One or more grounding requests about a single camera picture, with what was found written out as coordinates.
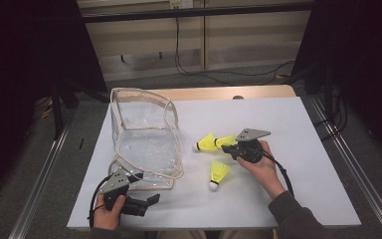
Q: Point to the aluminium floor rail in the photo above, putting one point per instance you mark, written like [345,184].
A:
[36,192]
[361,179]

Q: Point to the dark curtain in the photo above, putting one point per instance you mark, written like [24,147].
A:
[371,66]
[20,66]

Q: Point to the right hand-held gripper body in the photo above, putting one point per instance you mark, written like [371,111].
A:
[250,134]

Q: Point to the beige cabinet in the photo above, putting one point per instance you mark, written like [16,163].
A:
[252,40]

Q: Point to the clear plastic bag beige trim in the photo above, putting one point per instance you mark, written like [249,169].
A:
[146,149]

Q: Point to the person's left hand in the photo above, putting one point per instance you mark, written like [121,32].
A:
[106,219]

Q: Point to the white table mat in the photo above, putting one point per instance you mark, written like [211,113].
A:
[295,116]

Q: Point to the person's right hand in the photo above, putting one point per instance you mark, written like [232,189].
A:
[262,174]

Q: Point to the black cabinet hook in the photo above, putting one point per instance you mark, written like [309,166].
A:
[160,55]

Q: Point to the small black floor strip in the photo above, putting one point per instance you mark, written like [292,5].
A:
[81,143]

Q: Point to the black metal stand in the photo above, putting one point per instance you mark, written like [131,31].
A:
[328,93]
[57,113]

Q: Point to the white wall socket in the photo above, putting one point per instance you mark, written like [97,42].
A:
[182,3]

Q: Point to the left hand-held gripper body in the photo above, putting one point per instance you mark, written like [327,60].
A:
[116,182]

